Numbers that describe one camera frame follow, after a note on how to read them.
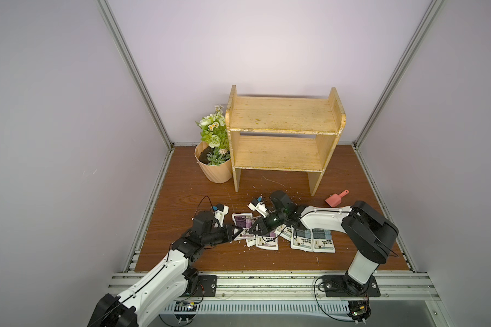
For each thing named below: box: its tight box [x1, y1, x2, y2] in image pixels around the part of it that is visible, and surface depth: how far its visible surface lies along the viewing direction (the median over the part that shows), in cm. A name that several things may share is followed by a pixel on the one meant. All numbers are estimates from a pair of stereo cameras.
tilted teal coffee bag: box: [274, 223, 292, 242], surface depth 87 cm
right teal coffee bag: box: [311, 227, 336, 254], surface depth 85 cm
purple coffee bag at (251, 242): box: [246, 234, 256, 248], surface depth 85 cm
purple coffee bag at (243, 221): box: [231, 212, 256, 241], surface depth 83 cm
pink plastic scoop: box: [324, 189, 350, 208], surface depth 99 cm
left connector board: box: [173, 301, 198, 324], surface depth 72 cm
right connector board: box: [346, 299, 372, 325], surface depth 71 cm
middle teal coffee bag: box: [290, 224, 314, 253], surface depth 85 cm
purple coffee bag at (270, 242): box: [255, 231, 279, 251], surface depth 85 cm
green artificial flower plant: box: [195, 104, 232, 167], surface depth 88 cm
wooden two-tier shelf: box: [225, 84, 347, 197], surface depth 78 cm
